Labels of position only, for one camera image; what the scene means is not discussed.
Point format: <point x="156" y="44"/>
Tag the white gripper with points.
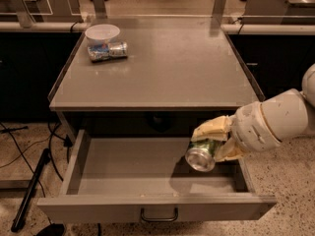
<point x="252" y="128"/>

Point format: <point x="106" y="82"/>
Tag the green soda can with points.
<point x="200" y="155"/>

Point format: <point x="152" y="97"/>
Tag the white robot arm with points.
<point x="291" y="113"/>

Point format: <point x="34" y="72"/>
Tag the grey cabinet with top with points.
<point x="172" y="64"/>

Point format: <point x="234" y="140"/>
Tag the open grey top drawer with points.
<point x="111" y="179"/>

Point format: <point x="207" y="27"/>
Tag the blue silver crushed can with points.
<point x="108" y="51"/>

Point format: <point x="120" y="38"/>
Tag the background desk right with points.
<point x="279" y="12"/>

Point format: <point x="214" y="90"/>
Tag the background desk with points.
<point x="41" y="11"/>
<point x="279" y="12"/>

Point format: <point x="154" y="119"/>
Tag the white bowl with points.
<point x="100" y="34"/>

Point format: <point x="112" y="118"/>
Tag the black bar on floor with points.
<point x="19" y="220"/>

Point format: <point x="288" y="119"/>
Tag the background desk left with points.
<point x="41" y="11"/>

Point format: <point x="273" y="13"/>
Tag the black drawer handle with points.
<point x="152" y="215"/>

